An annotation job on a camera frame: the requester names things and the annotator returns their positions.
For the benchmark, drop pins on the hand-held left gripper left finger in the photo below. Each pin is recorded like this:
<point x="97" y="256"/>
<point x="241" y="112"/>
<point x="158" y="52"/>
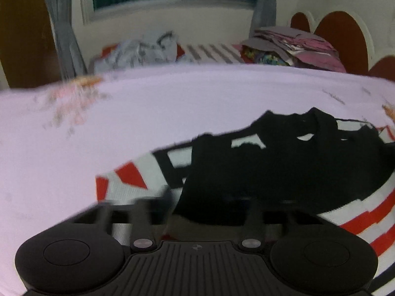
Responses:
<point x="142" y="219"/>

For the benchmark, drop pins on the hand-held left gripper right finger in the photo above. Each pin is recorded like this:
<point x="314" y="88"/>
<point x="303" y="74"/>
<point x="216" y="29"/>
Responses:
<point x="254" y="222"/>

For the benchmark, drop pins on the striped knit sweater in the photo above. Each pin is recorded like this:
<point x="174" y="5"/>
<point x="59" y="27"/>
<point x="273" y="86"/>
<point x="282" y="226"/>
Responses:
<point x="277" y="166"/>

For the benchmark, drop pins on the pile of grey clothes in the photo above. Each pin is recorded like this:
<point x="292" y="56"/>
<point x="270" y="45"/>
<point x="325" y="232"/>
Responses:
<point x="139" y="52"/>

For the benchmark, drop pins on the stack of folded pink clothes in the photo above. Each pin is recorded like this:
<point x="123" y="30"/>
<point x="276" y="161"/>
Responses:
<point x="302" y="44"/>

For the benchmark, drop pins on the pink floral bed sheet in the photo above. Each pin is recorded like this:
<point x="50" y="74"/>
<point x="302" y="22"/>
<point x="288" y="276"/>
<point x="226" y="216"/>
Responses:
<point x="123" y="123"/>

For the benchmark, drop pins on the striped mattress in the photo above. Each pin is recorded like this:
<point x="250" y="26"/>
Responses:
<point x="213" y="52"/>

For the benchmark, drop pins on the grey curtain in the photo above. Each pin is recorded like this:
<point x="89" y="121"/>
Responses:
<point x="63" y="30"/>
<point x="265" y="6"/>

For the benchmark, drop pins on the brown and white headboard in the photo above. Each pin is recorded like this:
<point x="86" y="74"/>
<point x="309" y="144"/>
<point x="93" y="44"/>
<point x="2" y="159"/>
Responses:
<point x="342" y="34"/>

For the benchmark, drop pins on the brown wooden door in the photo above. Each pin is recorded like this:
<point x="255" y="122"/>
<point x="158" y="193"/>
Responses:
<point x="24" y="37"/>

